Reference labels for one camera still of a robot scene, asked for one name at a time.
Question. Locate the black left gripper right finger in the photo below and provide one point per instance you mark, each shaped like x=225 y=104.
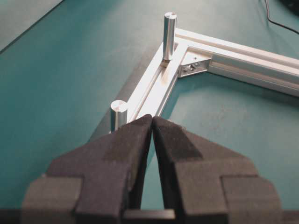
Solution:
x=202 y=178

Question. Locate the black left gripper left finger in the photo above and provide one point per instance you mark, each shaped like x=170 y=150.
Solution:
x=100 y=178

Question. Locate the near aluminium pin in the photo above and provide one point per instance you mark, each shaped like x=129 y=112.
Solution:
x=118 y=114

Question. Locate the aluminium pin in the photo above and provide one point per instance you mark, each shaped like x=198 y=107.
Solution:
x=170 y=20
x=118 y=114

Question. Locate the far aluminium pin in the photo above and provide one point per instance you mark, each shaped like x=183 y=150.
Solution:
x=170 y=20

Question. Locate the aluminium extrusion frame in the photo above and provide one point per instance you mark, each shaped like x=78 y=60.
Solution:
x=195 y=53

